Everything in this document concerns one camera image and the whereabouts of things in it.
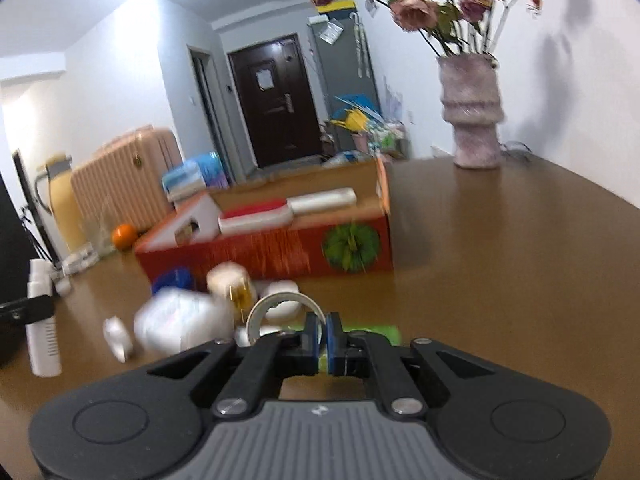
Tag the red and white lint roller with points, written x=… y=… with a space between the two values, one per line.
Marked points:
x=260 y=215

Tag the pink ribbed suitcase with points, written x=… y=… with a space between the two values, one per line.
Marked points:
x=125 y=180

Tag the pink textured vase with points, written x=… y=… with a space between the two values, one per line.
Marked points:
x=472 y=110

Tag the yellow box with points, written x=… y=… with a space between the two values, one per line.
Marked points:
x=337 y=6

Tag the clear glass cup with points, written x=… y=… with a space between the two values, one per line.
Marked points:
x=100 y=230

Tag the white spray bottle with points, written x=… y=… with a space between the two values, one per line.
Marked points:
x=45 y=345

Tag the clear plastic bag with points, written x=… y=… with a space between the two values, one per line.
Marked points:
x=345 y=158
x=175 y=322

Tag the small white bottle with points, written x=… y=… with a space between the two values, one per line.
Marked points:
x=117 y=337

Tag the yellow thermos jug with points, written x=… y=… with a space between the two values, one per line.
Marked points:
x=65 y=205

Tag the white round disc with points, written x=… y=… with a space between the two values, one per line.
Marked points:
x=280 y=287

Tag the orange fruit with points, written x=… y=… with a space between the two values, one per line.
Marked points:
x=124 y=237

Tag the white jar with yellow label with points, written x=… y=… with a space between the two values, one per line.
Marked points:
x=227 y=280

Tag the blue capped item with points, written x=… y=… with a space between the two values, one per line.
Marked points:
x=172 y=280

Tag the grey refrigerator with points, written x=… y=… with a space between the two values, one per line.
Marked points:
x=345 y=65

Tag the dark brown entrance door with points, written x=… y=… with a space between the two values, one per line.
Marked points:
x=275 y=105

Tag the green flat packet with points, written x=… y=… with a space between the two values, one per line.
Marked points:
x=375 y=332

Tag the yellow and blue plastic item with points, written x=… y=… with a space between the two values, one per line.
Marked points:
x=356 y=117

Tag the white bin with blue bag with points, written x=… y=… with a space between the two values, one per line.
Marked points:
x=195 y=177

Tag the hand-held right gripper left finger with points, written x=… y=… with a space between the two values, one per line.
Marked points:
x=312 y=332

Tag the interior door frame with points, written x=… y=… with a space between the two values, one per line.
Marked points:
x=205 y=105

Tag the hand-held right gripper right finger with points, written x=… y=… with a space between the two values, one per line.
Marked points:
x=332 y=335

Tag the rack of small bottles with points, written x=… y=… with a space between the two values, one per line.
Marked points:
x=387 y=135

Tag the white tape roll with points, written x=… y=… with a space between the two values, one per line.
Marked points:
x=255 y=317

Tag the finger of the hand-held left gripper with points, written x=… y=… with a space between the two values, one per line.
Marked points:
x=30 y=309

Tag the orange cardboard box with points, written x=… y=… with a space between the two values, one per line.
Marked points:
x=280 y=255

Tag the bunch of dried roses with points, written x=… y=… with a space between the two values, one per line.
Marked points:
x=412 y=7

